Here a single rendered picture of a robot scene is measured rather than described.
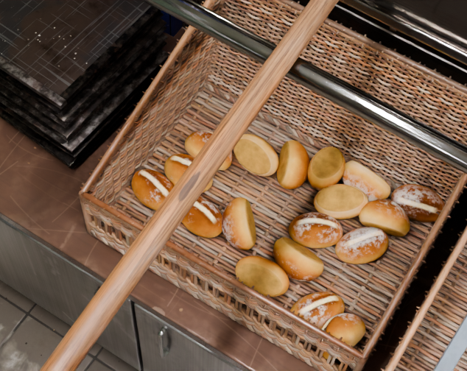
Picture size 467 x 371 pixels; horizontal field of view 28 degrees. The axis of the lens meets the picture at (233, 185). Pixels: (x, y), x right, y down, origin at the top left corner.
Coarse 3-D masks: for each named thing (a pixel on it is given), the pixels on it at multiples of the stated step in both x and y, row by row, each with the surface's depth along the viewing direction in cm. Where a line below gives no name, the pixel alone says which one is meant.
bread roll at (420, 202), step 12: (396, 192) 170; (408, 192) 168; (420, 192) 168; (432, 192) 169; (408, 204) 167; (420, 204) 167; (432, 204) 167; (408, 216) 170; (420, 216) 168; (432, 216) 168
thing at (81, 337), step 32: (320, 0) 117; (288, 32) 115; (288, 64) 113; (256, 96) 110; (224, 128) 107; (224, 160) 107; (192, 192) 104; (160, 224) 101; (128, 256) 100; (128, 288) 98; (96, 320) 96; (64, 352) 94
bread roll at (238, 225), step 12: (228, 204) 167; (240, 204) 165; (228, 216) 165; (240, 216) 163; (252, 216) 167; (228, 228) 164; (240, 228) 163; (252, 228) 165; (228, 240) 165; (240, 240) 163; (252, 240) 163
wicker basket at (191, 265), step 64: (256, 0) 166; (192, 64) 172; (256, 64) 175; (320, 64) 167; (384, 64) 160; (128, 128) 159; (192, 128) 180; (256, 128) 180; (320, 128) 176; (448, 128) 161; (256, 192) 174; (448, 192) 170; (192, 256) 151; (320, 256) 168; (384, 256) 168; (256, 320) 157; (384, 320) 145
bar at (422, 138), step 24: (144, 0) 122; (168, 0) 120; (192, 24) 120; (216, 24) 118; (240, 48) 118; (264, 48) 117; (288, 72) 116; (312, 72) 115; (336, 96) 114; (360, 96) 114; (384, 120) 113; (408, 120) 112; (432, 144) 111; (456, 144) 111; (456, 168) 112; (456, 336) 115; (456, 360) 116
